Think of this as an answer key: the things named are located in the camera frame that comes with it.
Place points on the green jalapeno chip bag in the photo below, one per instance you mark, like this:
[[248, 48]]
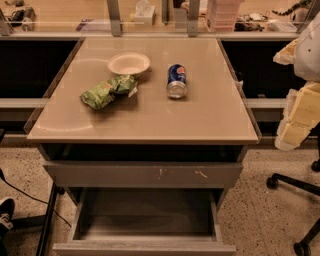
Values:
[[104, 93]]

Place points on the white paper bowl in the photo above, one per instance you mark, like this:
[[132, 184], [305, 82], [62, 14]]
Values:
[[130, 63]]

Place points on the white tissue box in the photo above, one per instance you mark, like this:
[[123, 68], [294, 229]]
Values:
[[144, 13]]

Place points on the black sneaker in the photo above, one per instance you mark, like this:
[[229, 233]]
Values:
[[7, 207]]

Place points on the open middle drawer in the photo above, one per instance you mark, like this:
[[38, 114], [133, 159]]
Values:
[[145, 222]]

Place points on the pink stacked trays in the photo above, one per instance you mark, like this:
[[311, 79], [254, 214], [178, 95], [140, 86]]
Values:
[[221, 15]]

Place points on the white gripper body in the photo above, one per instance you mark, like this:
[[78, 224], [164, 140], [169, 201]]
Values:
[[308, 55]]

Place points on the grey drawer cabinet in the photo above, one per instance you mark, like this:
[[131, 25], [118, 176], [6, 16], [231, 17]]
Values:
[[148, 140]]

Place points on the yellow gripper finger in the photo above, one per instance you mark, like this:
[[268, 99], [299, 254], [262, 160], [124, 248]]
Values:
[[286, 55], [300, 115]]

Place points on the blue pepsi soda can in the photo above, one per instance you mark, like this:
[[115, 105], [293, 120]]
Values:
[[176, 84]]

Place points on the black metal stand leg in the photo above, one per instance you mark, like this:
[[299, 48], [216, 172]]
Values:
[[41, 249]]

